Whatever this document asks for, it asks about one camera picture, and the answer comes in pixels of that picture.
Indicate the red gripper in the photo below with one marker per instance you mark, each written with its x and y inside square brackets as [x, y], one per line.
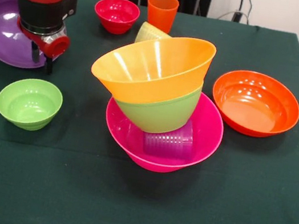
[53, 47]

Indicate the yellow cup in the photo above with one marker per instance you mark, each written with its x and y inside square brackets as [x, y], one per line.
[149, 32]

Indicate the yellow bowl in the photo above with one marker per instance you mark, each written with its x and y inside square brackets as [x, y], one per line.
[153, 89]

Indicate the large green bowl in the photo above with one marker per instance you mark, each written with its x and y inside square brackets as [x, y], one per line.
[160, 116]

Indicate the purple cup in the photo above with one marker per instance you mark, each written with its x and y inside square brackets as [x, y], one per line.
[166, 145]

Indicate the pink bowl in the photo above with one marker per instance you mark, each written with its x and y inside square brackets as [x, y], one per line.
[206, 133]

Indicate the small green bowl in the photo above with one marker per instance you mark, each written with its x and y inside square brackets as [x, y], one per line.
[29, 105]

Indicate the red bowl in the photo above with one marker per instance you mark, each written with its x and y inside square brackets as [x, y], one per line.
[117, 16]

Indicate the dark green tablecloth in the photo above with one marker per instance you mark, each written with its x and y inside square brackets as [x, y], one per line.
[40, 171]

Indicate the orange cup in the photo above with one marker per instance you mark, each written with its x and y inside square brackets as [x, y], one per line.
[160, 15]

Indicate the orange bowl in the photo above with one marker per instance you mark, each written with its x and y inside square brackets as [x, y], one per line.
[255, 104]

